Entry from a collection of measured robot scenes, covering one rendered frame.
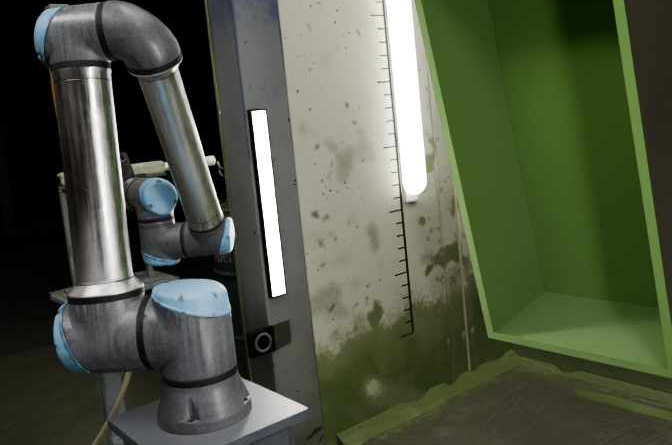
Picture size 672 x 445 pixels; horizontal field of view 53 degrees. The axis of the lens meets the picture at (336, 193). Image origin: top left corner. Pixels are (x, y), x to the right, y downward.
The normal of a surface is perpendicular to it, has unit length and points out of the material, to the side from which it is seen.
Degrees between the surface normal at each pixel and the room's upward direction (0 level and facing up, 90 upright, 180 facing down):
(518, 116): 102
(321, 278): 90
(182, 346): 90
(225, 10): 90
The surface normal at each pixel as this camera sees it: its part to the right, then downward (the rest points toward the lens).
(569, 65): -0.72, 0.34
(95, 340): -0.07, 0.05
